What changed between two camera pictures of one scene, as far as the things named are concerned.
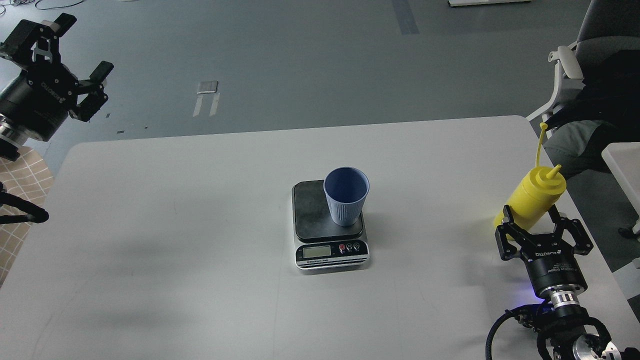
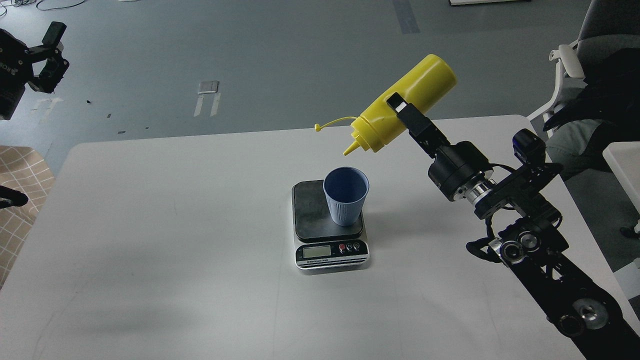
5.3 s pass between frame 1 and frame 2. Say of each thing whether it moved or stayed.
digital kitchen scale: stayed
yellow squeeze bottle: moved
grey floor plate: stayed
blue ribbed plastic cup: stayed
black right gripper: moved
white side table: stayed
